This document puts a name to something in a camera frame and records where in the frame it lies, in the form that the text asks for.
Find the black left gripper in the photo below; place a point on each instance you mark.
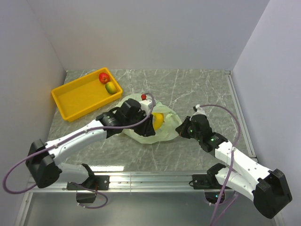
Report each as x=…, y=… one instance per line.
x=147, y=129

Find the yellow toy fruit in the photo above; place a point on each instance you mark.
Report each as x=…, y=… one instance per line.
x=110, y=88

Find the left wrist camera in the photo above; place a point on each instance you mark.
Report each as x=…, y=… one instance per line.
x=146, y=103

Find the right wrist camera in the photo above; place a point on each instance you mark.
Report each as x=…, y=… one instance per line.
x=198, y=110

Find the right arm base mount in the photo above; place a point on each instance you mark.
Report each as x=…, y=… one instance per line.
x=208, y=184

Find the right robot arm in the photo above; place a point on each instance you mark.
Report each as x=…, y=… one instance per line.
x=267, y=189

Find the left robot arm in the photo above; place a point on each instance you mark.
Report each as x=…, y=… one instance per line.
x=46, y=161

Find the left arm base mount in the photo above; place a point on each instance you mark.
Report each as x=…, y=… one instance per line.
x=86, y=192

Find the yellow plastic tray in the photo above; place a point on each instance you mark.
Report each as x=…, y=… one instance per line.
x=84, y=95

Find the aluminium front rail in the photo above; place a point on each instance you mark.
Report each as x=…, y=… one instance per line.
x=152, y=182

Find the aluminium side rail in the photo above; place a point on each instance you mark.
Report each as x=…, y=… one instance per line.
x=244, y=129

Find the red toy fruit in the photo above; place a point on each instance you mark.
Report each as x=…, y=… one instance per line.
x=104, y=78

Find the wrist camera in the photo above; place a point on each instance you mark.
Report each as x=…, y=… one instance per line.
x=146, y=103
x=198, y=110

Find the yellow toy banana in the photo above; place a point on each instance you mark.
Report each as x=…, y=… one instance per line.
x=158, y=120

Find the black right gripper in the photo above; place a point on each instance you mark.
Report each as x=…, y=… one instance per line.
x=181, y=129

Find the green plastic bag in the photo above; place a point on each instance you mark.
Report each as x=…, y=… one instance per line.
x=165, y=131

